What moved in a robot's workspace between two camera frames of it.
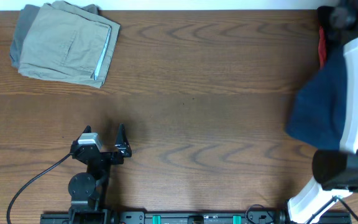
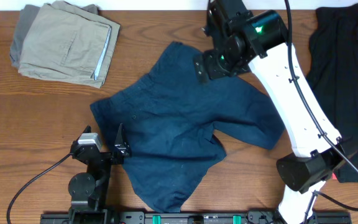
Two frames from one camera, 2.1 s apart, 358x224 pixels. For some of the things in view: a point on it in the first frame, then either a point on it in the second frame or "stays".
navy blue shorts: x=316 y=116 → x=171 y=119
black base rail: x=97 y=216 stays
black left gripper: x=105 y=156 stays
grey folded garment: x=28 y=16 stays
